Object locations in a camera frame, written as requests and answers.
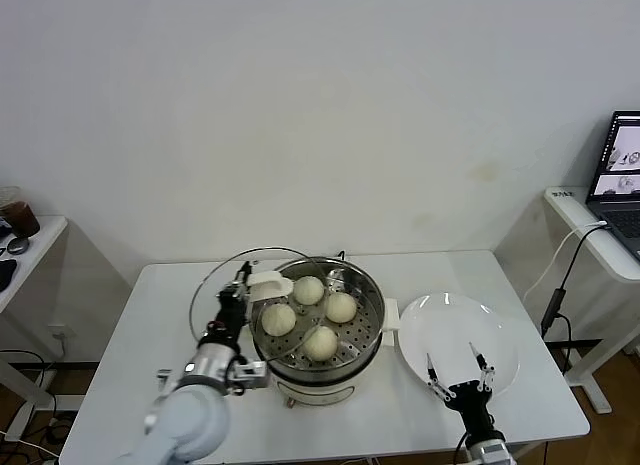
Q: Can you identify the black pouch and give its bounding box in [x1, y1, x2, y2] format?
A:
[0, 258, 19, 292]

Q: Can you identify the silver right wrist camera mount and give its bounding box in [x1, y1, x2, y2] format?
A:
[467, 436, 517, 465]

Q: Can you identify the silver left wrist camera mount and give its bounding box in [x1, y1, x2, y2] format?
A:
[156, 358, 272, 397]

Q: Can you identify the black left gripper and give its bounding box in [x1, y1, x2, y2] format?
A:
[206, 260, 258, 346]

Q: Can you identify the white round plate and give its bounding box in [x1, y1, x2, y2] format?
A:
[397, 292, 521, 400]

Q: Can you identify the black cable with adapter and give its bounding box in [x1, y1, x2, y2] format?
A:
[540, 225, 611, 376]

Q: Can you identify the clear cup of iced coffee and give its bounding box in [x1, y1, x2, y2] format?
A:
[0, 186, 41, 239]

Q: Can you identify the white charging cable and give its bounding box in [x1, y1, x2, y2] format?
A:
[522, 219, 609, 299]

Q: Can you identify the stainless steel pot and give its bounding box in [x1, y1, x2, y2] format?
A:
[248, 257, 387, 381]

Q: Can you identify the glass lid with cream handle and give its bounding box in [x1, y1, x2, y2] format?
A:
[188, 244, 387, 365]

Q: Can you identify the grey laptop showing camera views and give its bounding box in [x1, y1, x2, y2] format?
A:
[583, 110, 640, 264]

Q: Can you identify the black floor cable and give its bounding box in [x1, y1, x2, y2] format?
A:
[0, 349, 54, 384]

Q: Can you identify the white side desk with label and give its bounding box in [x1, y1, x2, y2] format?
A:
[543, 186, 640, 416]

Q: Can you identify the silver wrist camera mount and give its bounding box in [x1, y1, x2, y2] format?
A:
[156, 358, 272, 397]
[467, 436, 517, 465]

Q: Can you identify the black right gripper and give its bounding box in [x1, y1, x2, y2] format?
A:
[424, 342, 498, 439]

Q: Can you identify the white steamed baozi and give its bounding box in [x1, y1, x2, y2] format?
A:
[261, 303, 297, 337]
[324, 292, 358, 325]
[292, 276, 325, 306]
[302, 325, 339, 362]

